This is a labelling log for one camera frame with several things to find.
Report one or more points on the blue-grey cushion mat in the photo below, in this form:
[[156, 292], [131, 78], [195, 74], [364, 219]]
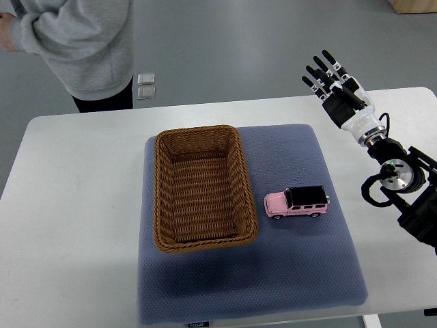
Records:
[[295, 263]]

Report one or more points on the pink toy car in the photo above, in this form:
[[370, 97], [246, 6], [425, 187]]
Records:
[[311, 201]]

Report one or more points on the silver floor plate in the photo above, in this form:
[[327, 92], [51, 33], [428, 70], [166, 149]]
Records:
[[147, 92], [146, 79]]

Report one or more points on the brown wicker basket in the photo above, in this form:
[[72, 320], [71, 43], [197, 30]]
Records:
[[202, 192]]

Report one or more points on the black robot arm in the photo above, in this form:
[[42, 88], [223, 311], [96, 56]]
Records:
[[406, 180]]

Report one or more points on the person in grey sweatshirt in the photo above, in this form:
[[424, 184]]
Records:
[[87, 44]]

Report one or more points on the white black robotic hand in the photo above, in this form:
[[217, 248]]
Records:
[[345, 101]]

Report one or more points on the wooden box corner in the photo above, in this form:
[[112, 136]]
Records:
[[414, 6]]

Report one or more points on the lower silver floor plate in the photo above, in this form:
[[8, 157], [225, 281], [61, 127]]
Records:
[[147, 92]]

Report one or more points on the upper silver floor plate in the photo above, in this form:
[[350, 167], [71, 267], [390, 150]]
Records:
[[146, 79]]

